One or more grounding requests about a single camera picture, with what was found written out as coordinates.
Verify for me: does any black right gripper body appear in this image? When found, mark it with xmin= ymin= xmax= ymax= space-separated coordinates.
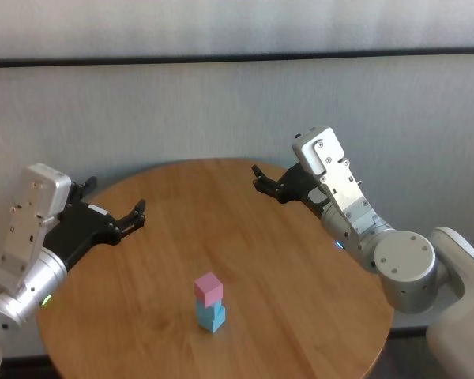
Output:
xmin=276 ymin=161 xmax=333 ymax=219

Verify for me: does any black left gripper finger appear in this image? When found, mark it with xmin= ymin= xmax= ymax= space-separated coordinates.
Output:
xmin=77 ymin=175 xmax=99 ymax=201
xmin=112 ymin=198 xmax=147 ymax=240

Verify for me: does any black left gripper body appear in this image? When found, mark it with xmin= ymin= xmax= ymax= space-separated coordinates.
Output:
xmin=42 ymin=184 xmax=122 ymax=274

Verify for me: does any pink cube block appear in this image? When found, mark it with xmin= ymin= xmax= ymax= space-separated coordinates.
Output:
xmin=194 ymin=271 xmax=224 ymax=309

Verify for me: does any light blue cube block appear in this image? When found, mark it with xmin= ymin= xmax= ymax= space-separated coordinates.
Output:
xmin=198 ymin=306 xmax=227 ymax=336
xmin=196 ymin=298 xmax=224 ymax=321

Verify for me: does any black horizontal wall rail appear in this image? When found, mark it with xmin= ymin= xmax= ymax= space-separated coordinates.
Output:
xmin=0 ymin=45 xmax=474 ymax=70

